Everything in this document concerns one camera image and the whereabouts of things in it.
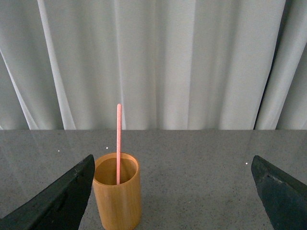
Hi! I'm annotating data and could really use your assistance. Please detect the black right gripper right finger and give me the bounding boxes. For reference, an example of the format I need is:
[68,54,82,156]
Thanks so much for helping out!
[251,155,307,230]

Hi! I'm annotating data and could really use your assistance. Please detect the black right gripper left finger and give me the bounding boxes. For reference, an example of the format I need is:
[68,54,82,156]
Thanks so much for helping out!
[0,154,95,230]

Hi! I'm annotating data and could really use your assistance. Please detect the pink chopstick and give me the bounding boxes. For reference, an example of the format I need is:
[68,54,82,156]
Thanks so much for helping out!
[116,103,122,185]

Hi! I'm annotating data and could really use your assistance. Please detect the bamboo chopstick holder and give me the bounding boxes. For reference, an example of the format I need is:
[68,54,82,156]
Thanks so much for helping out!
[93,153,142,230]

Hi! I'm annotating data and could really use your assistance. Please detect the white curtain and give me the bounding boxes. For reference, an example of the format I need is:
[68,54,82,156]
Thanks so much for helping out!
[0,0,307,130]

